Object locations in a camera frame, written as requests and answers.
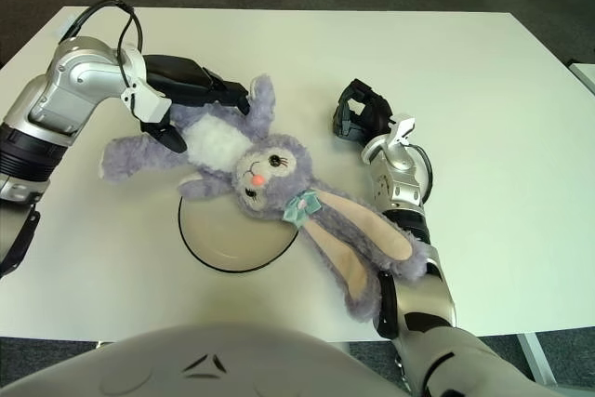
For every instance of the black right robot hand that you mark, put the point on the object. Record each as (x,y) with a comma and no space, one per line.
(379,115)

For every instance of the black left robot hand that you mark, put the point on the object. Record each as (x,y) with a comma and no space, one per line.
(181,78)

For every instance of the purple plush bunny doll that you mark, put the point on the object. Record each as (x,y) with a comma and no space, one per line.
(274,174)

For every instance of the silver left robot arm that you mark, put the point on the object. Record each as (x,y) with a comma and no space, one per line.
(70,85)

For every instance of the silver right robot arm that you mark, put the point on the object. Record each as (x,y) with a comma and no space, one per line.
(400,188)

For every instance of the white plate black rim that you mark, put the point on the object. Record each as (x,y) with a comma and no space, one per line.
(228,239)

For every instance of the white neighbouring table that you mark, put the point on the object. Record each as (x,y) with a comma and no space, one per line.
(585,76)

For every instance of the white table leg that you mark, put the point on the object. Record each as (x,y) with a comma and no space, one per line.
(534,357)

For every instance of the grey robot torso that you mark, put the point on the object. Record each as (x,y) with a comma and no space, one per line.
(209,369)

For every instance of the metal table bracket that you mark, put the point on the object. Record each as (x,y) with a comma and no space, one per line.
(104,344)

